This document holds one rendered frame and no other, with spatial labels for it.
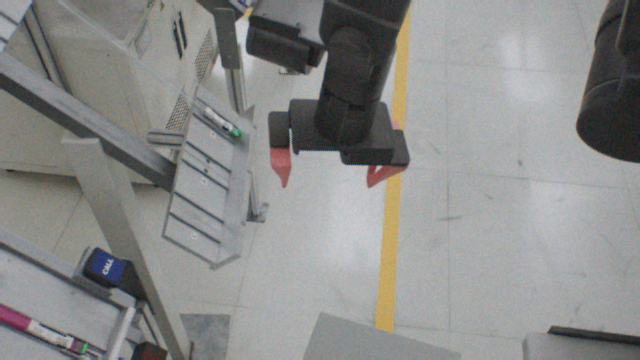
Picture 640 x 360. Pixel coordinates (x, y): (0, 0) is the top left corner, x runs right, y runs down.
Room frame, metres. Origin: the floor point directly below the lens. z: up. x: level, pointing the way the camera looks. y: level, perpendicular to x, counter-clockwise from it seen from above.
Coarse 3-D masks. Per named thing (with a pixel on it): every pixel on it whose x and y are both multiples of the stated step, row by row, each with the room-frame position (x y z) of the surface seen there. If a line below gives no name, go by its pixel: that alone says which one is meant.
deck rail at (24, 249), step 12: (0, 228) 0.45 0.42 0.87; (0, 240) 0.44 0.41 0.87; (12, 240) 0.45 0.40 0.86; (24, 240) 0.45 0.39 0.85; (12, 252) 0.44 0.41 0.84; (24, 252) 0.44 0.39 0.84; (36, 252) 0.44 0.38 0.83; (48, 252) 0.45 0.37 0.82; (36, 264) 0.43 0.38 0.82; (48, 264) 0.43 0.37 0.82; (60, 264) 0.44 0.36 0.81; (60, 276) 0.43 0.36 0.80; (84, 288) 0.43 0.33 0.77; (108, 300) 0.42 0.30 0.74; (120, 300) 0.43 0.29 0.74; (132, 300) 0.43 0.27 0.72
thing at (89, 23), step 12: (60, 0) 0.78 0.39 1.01; (72, 12) 0.78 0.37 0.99; (84, 24) 0.78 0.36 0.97; (96, 24) 0.79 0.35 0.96; (108, 36) 0.78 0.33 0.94; (120, 48) 0.78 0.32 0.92; (132, 60) 0.78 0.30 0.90; (144, 60) 0.79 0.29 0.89; (156, 72) 0.78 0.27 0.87; (168, 84) 0.77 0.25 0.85; (180, 96) 0.77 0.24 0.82; (192, 96) 0.78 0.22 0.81; (204, 108) 0.78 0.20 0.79; (228, 132) 0.77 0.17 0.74
